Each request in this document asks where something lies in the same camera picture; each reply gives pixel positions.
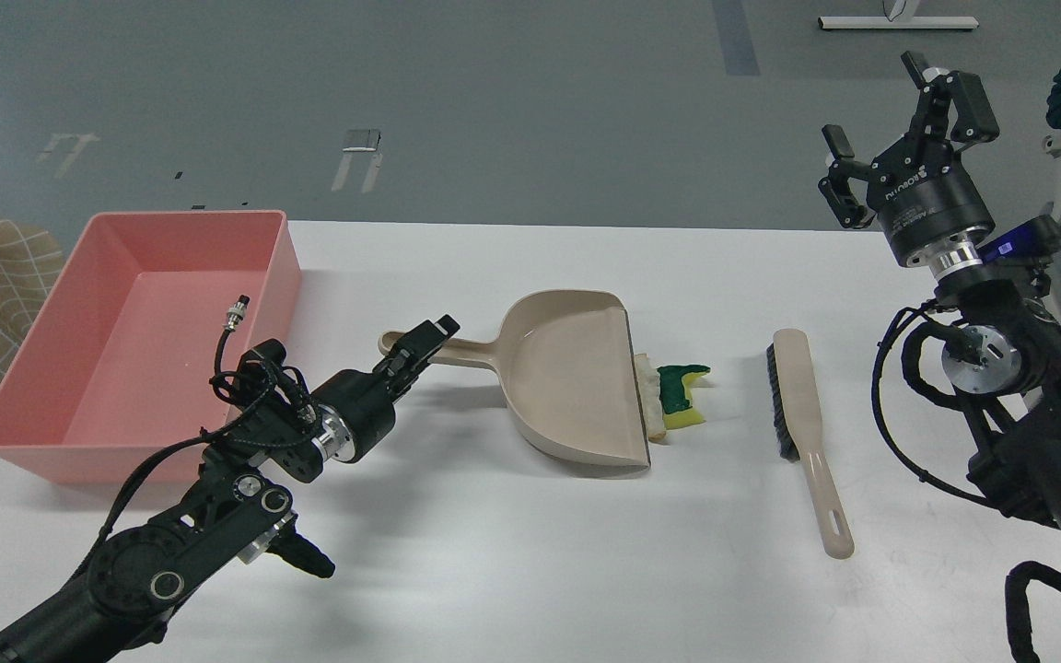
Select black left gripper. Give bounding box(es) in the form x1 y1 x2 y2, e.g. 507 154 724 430
311 315 460 463

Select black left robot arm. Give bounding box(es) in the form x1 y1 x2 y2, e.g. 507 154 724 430
0 297 460 662

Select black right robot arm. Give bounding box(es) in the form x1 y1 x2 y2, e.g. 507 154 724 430
818 51 1061 662

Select beige plastic dustpan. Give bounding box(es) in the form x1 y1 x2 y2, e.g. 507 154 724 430
430 289 651 471

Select white desk base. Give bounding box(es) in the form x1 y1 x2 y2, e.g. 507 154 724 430
817 1 980 32

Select green yellow sponge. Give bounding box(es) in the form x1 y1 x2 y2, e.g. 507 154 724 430
657 364 711 431

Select white bread slice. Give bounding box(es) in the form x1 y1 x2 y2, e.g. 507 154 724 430
633 353 667 444

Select beige hand brush black bristles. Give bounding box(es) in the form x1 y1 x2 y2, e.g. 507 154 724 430
766 328 856 561

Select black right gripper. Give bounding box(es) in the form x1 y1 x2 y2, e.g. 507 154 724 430
818 51 999 267

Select pink plastic bin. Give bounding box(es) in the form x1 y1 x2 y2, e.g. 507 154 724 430
0 210 300 485

